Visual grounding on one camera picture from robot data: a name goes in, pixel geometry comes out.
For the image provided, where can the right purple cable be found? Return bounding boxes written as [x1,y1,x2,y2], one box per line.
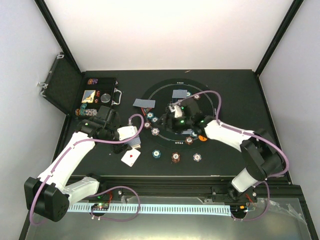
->
[172,90,291,222]

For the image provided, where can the orange round blind button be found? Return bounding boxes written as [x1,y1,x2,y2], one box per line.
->
[198,135,208,142]

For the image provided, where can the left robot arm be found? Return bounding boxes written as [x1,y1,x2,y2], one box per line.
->
[24,106,144,224]

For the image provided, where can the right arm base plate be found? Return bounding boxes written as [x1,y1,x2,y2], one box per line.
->
[211,185,257,203]

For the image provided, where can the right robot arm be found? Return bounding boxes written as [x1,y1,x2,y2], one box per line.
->
[156,99,285,202]

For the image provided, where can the clear dealer button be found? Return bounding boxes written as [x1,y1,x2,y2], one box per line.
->
[100,93,111,103]

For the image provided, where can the red-brown poker chip stack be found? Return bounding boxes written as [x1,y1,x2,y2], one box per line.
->
[171,152,181,163]

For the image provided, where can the round black poker mat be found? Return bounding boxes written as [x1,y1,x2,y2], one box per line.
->
[141,78,218,152]

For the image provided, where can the light blue slotted strip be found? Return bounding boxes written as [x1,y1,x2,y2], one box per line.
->
[67,202,231,217]

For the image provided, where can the chips row in case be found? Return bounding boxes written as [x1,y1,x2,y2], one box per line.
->
[74,104,98,117]

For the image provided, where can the red triangular all-in button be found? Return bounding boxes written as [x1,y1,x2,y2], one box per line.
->
[141,107,152,116]

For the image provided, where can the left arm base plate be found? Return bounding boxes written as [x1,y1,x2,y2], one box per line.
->
[88,186,123,201]

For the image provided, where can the purple chips in case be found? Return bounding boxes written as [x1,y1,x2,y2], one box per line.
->
[87,78,99,85]

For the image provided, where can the red poker chip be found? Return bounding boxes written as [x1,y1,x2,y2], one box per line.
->
[143,121,151,129]

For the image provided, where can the card box in case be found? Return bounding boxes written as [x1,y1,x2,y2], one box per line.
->
[81,90,96,104]

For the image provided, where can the face-up ace card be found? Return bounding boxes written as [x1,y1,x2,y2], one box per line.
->
[121,148,141,167]

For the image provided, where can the black poker chip case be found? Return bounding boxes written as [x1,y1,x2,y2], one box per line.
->
[37,52,122,118]

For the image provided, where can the purple poker chip stack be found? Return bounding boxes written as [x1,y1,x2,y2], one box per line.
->
[193,153,202,162]

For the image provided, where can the deck of playing cards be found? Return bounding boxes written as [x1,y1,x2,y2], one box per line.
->
[127,136,141,149]

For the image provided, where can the teal poker chip stack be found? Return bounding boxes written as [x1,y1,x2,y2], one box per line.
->
[152,149,161,159]

